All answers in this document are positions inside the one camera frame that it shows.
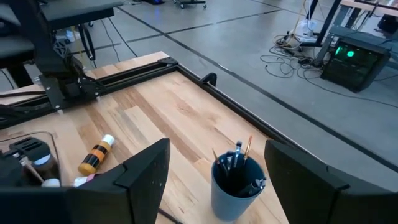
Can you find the wooden background table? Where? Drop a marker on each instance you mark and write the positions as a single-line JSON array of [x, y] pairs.
[[326, 21]]

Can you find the small pink paint bottle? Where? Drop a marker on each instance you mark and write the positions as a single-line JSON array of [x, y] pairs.
[[84, 180]]

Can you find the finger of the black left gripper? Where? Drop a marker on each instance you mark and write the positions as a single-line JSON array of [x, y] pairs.
[[29, 147]]

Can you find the white power strip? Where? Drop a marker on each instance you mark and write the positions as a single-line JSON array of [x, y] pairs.
[[306, 31]]

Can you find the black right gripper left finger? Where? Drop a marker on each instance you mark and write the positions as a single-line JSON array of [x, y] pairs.
[[109, 202]]

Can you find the clear plastic bin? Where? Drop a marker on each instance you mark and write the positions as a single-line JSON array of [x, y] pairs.
[[57, 146]]

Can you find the dark blue cup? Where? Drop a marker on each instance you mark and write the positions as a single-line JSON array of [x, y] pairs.
[[230, 205]]

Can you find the grey desk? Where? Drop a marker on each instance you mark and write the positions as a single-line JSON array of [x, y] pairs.
[[77, 9]]

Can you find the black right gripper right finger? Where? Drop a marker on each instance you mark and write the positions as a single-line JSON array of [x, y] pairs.
[[326, 202]]

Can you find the small yellow paint bottle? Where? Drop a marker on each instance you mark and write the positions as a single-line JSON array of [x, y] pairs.
[[96, 154]]

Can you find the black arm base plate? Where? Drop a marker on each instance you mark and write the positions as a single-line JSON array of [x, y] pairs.
[[53, 93]]

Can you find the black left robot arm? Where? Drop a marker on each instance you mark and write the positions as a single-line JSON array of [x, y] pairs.
[[40, 46]]

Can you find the black computer tower green lights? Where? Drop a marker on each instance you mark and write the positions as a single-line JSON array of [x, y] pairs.
[[354, 62]]

